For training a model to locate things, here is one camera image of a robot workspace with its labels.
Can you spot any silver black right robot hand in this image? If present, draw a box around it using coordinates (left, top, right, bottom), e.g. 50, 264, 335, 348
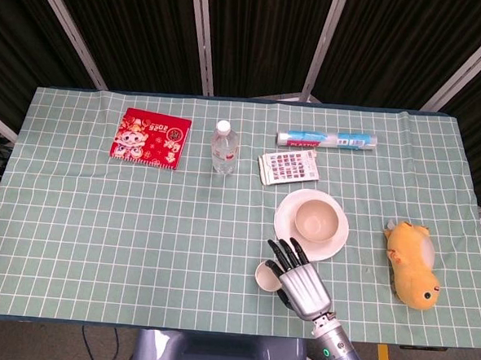
261, 235, 337, 323

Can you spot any white round plate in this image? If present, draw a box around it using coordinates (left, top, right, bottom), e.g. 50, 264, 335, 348
271, 187, 352, 266

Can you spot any beige bowl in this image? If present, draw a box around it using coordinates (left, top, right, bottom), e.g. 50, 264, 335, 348
292, 197, 343, 246

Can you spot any blue-grey robot torso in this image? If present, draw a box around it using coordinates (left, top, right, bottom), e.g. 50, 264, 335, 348
130, 327, 310, 360

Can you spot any yellow plush toy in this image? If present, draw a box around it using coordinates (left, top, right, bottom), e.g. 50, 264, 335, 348
379, 219, 446, 313

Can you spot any sticker sheet pack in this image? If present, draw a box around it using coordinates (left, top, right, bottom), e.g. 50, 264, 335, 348
256, 145, 322, 190

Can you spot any plastic wrap roll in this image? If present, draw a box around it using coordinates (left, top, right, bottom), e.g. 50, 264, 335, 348
276, 126, 381, 154

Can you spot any green checked tablecloth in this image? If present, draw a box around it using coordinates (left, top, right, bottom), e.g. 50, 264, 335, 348
0, 82, 481, 351

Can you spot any clear plastic water bottle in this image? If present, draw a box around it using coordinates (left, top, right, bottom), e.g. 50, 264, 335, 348
209, 119, 241, 177

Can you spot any red cartoon calendar notebook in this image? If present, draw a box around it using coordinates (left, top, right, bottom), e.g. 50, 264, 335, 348
108, 106, 193, 173

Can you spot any blue floor cable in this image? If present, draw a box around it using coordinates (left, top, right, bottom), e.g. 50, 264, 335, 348
79, 325, 123, 360

